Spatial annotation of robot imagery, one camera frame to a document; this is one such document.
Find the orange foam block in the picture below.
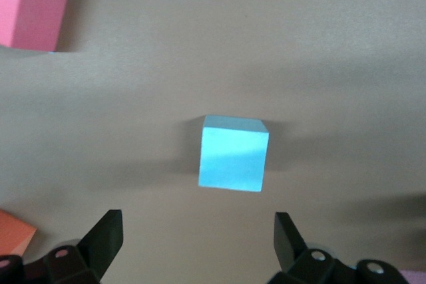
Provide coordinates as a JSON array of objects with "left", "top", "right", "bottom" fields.
[{"left": 0, "top": 209, "right": 37, "bottom": 257}]

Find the red foam block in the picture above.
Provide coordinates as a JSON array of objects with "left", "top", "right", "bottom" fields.
[{"left": 0, "top": 0, "right": 69, "bottom": 53}]

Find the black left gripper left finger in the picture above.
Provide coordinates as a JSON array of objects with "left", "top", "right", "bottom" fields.
[{"left": 42, "top": 210, "right": 124, "bottom": 284}]

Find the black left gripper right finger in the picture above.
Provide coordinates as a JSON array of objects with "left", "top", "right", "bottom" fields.
[{"left": 267, "top": 212, "right": 337, "bottom": 284}]

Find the blue foam block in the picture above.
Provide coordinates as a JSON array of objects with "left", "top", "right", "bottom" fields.
[{"left": 198, "top": 114, "right": 270, "bottom": 193}]

